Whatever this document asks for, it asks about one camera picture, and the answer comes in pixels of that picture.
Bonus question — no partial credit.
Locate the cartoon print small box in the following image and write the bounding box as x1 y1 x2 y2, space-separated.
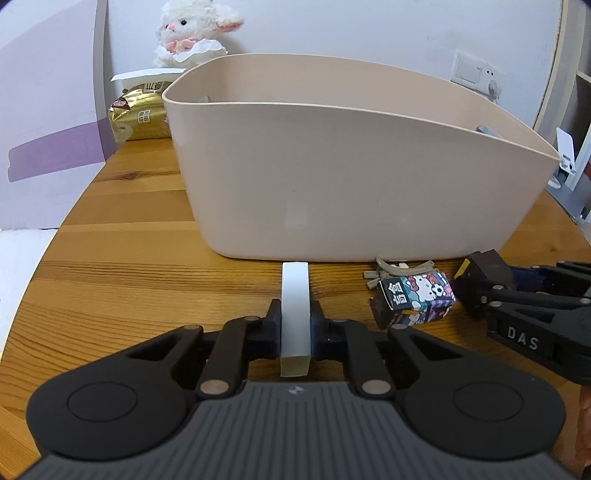
370 271 456 330

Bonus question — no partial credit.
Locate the lilac bed headboard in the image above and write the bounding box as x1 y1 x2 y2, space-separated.
1 1 115 230

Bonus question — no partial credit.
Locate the dark brown cube box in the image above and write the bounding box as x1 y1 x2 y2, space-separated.
454 250 515 287

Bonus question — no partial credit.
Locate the beige hair clip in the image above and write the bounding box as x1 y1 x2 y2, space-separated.
363 257 437 290

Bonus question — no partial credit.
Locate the gold snack bag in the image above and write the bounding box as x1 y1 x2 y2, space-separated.
108 81 170 143

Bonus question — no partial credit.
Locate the white shelf unit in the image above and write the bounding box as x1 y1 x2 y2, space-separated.
534 1 590 191

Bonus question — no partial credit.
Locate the white card box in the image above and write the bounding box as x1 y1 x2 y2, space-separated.
280 262 311 378

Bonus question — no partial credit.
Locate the white phone stand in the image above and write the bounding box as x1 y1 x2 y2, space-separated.
548 127 576 190

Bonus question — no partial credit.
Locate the white wall switch socket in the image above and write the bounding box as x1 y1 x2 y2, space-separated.
451 51 504 103

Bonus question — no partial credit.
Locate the beige plastic storage bin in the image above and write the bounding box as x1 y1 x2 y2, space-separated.
162 54 559 262

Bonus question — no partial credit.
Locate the white plush lamb toy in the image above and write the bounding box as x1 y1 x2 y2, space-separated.
153 0 243 69

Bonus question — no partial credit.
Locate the white tissue box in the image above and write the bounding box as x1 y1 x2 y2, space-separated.
111 67 184 88

